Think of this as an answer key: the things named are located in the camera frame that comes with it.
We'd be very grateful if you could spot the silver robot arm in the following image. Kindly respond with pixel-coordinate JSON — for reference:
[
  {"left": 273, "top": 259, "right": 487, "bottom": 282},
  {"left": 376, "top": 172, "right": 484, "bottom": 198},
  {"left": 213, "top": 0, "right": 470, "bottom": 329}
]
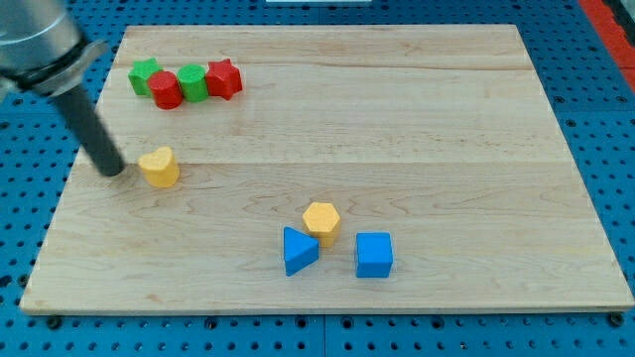
[{"left": 1, "top": 0, "right": 108, "bottom": 97}]

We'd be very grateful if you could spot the blue triangle block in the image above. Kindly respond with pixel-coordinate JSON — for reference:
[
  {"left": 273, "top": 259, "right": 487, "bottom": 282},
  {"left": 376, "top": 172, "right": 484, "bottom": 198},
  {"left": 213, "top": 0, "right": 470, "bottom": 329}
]
[{"left": 283, "top": 226, "right": 319, "bottom": 277}]

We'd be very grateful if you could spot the yellow hexagon block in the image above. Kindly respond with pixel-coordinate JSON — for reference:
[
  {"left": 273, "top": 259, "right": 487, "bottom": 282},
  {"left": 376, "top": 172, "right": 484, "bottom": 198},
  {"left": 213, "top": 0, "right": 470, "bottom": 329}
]
[{"left": 303, "top": 202, "right": 341, "bottom": 248}]

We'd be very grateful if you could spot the blue cube block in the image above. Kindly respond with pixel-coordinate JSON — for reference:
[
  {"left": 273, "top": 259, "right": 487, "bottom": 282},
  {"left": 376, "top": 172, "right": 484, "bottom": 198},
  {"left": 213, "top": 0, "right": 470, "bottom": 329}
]
[{"left": 356, "top": 232, "right": 394, "bottom": 279}]

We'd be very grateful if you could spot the red star block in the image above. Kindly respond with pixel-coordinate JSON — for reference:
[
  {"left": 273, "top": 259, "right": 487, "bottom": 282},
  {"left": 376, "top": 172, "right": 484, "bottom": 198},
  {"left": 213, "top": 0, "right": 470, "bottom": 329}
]
[{"left": 204, "top": 59, "right": 242, "bottom": 100}]

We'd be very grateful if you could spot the yellow heart block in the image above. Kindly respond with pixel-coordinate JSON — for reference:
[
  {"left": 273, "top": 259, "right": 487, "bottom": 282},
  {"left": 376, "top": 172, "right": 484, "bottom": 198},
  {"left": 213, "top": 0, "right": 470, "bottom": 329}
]
[{"left": 138, "top": 146, "right": 180, "bottom": 188}]

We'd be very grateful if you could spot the green cylinder block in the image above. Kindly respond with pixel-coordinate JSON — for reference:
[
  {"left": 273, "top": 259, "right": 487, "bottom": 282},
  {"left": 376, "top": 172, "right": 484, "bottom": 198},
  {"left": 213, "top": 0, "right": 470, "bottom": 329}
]
[{"left": 177, "top": 63, "right": 208, "bottom": 102}]

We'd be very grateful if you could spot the red cylinder block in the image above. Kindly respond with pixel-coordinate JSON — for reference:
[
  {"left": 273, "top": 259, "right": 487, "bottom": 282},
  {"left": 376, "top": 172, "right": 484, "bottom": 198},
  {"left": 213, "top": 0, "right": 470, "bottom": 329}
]
[{"left": 147, "top": 70, "right": 184, "bottom": 110}]

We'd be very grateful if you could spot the green star block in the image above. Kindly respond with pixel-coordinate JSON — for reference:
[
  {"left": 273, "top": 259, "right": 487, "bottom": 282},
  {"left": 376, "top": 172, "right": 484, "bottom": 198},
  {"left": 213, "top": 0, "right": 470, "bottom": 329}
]
[{"left": 128, "top": 58, "right": 163, "bottom": 96}]

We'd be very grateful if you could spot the black pusher rod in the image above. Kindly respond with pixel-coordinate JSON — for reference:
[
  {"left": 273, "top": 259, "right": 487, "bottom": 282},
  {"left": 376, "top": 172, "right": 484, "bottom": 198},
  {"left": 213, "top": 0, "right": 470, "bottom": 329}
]
[{"left": 52, "top": 85, "right": 124, "bottom": 177}]

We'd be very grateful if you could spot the red strip at edge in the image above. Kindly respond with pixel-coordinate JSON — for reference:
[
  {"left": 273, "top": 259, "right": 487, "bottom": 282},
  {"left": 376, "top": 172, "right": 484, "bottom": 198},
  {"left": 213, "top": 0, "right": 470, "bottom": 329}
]
[{"left": 578, "top": 0, "right": 634, "bottom": 90}]

